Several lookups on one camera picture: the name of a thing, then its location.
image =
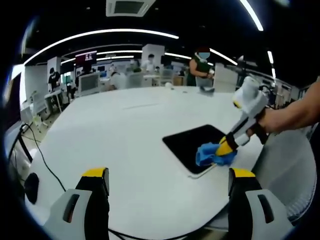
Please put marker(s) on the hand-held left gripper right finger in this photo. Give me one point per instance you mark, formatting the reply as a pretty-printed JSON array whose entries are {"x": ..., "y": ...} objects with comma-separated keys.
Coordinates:
[{"x": 257, "y": 215}]

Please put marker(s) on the long ceiling light strip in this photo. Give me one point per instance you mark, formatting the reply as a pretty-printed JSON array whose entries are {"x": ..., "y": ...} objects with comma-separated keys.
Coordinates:
[{"x": 112, "y": 30}]

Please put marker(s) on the short ceiling light strip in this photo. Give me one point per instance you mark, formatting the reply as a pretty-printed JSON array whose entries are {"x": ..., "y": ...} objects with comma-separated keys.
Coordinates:
[{"x": 252, "y": 15}]

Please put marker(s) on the ceiling air conditioner vent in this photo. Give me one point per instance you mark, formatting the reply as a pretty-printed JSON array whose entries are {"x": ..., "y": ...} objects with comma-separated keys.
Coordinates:
[{"x": 127, "y": 7}]

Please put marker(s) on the dark red display screen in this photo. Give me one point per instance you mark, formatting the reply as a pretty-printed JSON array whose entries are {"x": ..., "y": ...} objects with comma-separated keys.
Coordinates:
[{"x": 86, "y": 56}]

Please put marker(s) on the person's right hand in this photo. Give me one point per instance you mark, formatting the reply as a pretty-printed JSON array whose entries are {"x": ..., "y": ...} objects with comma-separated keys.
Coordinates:
[{"x": 271, "y": 122}]

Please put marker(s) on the dark grey object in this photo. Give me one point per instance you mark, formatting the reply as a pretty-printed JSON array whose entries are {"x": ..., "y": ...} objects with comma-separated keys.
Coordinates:
[{"x": 206, "y": 90}]

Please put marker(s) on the white office chair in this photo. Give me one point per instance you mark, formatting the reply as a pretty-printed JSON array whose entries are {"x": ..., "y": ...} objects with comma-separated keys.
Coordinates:
[{"x": 88, "y": 83}]

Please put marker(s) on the white partition panel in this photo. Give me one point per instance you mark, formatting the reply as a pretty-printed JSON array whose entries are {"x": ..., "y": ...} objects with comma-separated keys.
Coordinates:
[{"x": 225, "y": 77}]

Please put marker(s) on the black oval object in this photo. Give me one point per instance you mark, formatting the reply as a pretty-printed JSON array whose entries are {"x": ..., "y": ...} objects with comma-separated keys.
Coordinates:
[{"x": 32, "y": 187}]

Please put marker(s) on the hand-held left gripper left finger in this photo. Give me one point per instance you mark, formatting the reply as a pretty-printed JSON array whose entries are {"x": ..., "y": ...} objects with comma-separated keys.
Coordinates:
[{"x": 80, "y": 215}]

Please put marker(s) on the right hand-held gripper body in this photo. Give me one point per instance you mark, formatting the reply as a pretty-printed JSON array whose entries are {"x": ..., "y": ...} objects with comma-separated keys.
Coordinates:
[{"x": 250, "y": 100}]

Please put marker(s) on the blue cleaning cloth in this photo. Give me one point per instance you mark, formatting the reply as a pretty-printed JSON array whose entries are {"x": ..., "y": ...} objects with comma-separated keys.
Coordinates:
[{"x": 205, "y": 155}]

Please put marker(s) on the grey mesh office chair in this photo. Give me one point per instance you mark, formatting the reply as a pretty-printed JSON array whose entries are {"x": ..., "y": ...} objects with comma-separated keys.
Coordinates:
[{"x": 287, "y": 175}]

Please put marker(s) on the small white round object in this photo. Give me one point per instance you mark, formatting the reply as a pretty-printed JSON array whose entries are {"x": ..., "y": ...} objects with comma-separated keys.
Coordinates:
[{"x": 168, "y": 85}]

